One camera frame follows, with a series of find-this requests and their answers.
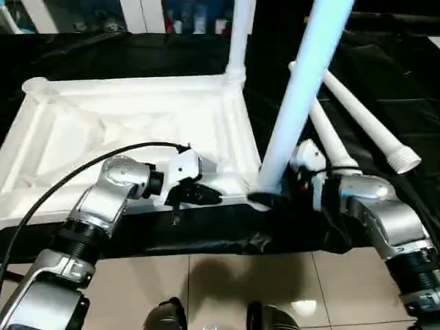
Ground white plastic table top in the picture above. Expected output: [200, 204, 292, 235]
[0, 74, 278, 230]

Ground dark right robot foot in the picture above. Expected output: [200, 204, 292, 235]
[247, 300, 298, 330]

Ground dark robot foot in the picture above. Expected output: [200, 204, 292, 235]
[146, 297, 188, 330]
[247, 300, 298, 330]

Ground dark left robot foot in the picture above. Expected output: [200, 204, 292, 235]
[146, 297, 188, 330]

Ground black work mat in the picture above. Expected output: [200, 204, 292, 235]
[0, 30, 440, 257]

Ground white glass door cabinet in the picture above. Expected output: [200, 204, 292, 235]
[20, 0, 255, 35]

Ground dark metal bar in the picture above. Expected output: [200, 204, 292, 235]
[350, 12, 440, 22]

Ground black right camera cable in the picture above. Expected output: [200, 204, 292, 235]
[318, 161, 360, 176]

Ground black camera cable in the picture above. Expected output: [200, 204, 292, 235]
[0, 142, 193, 279]
[318, 161, 360, 176]

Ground black left camera cable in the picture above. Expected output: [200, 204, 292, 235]
[0, 142, 193, 279]

